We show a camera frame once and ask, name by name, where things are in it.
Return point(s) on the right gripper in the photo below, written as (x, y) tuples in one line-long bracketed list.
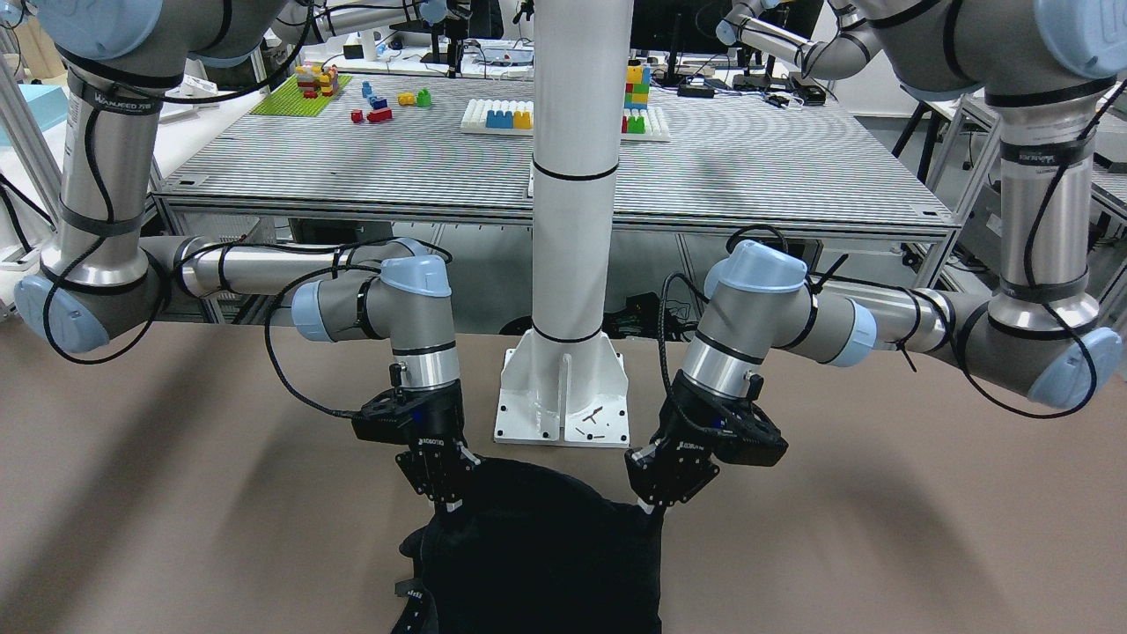
[(438, 424)]

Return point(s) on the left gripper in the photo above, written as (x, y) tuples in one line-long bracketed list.
[(683, 438)]

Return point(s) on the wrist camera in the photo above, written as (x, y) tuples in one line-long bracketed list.
[(754, 439), (388, 418)]

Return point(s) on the white block tray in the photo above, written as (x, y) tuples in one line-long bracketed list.
[(504, 117)]

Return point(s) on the black graphic t-shirt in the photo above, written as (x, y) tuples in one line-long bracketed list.
[(532, 550)]

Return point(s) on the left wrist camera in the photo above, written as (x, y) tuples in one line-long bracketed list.
[(754, 439)]

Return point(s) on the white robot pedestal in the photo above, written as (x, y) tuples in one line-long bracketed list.
[(564, 384)]

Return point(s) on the striped metal table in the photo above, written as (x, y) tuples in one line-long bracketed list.
[(729, 161)]

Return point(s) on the green lego baseplate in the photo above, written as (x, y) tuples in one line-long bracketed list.
[(305, 94)]

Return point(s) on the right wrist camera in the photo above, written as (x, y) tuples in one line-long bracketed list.
[(388, 418)]

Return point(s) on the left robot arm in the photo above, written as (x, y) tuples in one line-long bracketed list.
[(1043, 66)]

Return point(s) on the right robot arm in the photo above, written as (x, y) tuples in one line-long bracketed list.
[(100, 277)]

